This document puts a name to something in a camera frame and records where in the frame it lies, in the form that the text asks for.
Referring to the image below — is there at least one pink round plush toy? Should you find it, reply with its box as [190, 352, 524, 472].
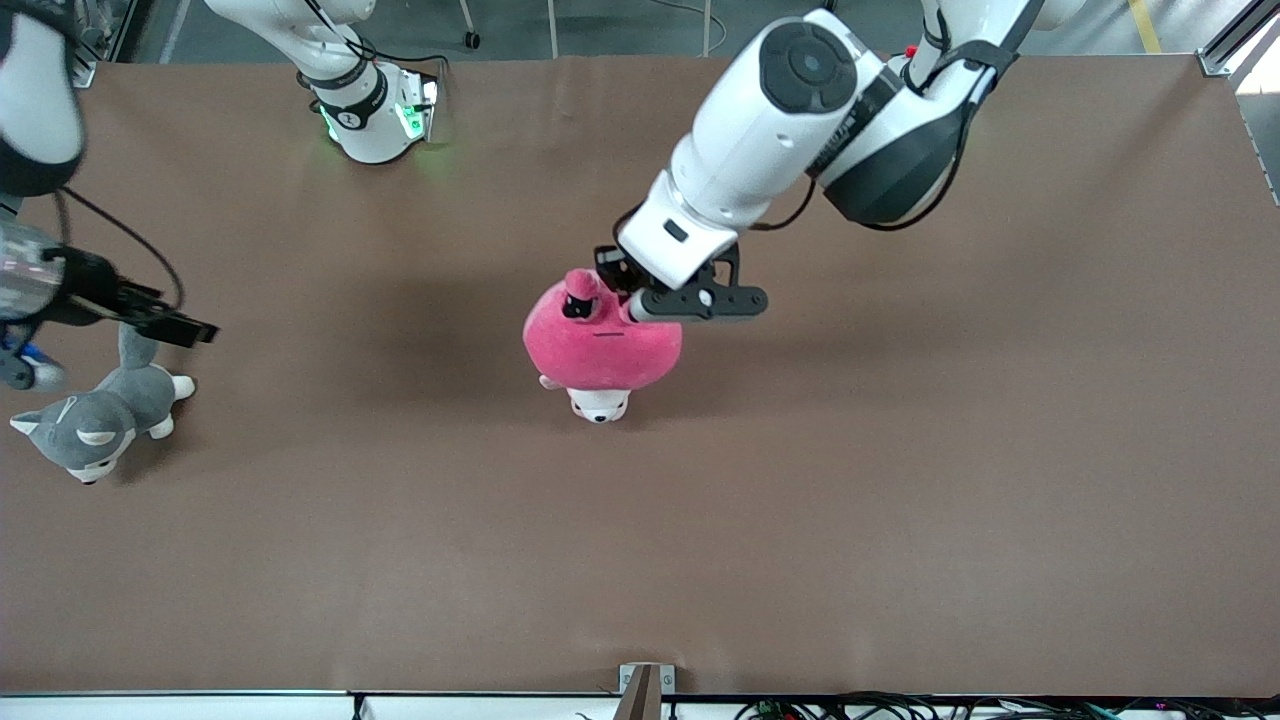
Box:
[522, 268, 684, 393]

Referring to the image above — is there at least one grey white husky plush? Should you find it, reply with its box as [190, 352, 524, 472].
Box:
[9, 322, 197, 486]

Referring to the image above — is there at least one small white pink plush dog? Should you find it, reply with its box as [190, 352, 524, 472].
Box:
[539, 372, 633, 425]

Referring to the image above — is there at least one brown table cover mat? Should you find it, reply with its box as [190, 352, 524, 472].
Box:
[0, 52, 1280, 698]

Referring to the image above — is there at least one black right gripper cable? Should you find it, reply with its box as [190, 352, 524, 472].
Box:
[55, 185, 187, 313]

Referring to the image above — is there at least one aluminium frame profile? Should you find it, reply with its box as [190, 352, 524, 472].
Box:
[62, 0, 101, 89]
[1197, 0, 1280, 78]

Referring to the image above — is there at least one black right arm base cable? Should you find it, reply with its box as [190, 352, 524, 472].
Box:
[296, 0, 448, 101]

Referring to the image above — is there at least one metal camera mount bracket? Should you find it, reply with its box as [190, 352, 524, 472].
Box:
[619, 663, 676, 720]

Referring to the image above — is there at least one tangle of black cables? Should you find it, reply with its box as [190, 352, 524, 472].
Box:
[735, 692, 1280, 720]

